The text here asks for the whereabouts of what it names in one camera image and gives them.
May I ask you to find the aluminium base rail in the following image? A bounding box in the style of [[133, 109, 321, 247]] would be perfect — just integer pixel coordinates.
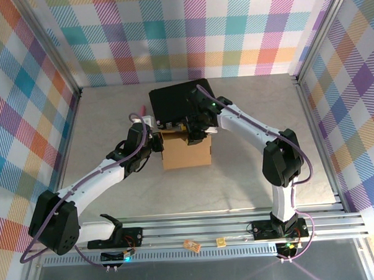
[[25, 204, 371, 256]]

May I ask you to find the black briefcase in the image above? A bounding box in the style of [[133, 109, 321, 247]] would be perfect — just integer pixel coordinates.
[[148, 77, 218, 131]]

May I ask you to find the aluminium side rail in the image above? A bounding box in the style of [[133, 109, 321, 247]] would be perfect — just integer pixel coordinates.
[[42, 88, 89, 228], [291, 74, 348, 215]]

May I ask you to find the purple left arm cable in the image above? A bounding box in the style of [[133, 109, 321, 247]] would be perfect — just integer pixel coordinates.
[[14, 112, 159, 274]]

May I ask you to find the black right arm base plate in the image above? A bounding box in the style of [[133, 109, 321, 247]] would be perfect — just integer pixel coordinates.
[[251, 217, 310, 241]]

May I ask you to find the orange paper tag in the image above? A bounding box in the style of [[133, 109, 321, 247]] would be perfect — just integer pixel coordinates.
[[182, 238, 201, 252]]

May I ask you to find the plaid cloth backdrop panel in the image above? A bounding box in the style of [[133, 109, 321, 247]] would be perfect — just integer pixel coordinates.
[[0, 0, 88, 280], [294, 0, 374, 244], [31, 0, 340, 91]]

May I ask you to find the grey metal panel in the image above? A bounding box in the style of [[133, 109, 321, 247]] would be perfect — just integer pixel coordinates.
[[33, 251, 373, 280]]

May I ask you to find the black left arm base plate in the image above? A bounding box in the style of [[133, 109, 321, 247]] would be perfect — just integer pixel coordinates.
[[86, 227, 145, 250]]

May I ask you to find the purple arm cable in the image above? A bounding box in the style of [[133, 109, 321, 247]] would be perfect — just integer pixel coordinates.
[[14, 112, 159, 274], [195, 80, 319, 266]]

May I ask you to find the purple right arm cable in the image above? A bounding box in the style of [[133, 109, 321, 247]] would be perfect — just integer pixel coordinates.
[[195, 80, 319, 266]]

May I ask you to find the slotted grey cable duct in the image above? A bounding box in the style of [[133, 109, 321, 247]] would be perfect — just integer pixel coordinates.
[[43, 247, 280, 266]]

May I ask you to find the brown cardboard paper box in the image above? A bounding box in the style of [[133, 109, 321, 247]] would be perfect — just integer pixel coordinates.
[[159, 128, 213, 171]]

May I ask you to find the aluminium corner post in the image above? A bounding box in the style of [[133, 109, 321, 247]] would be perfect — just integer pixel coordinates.
[[11, 0, 82, 98], [288, 0, 358, 85]]

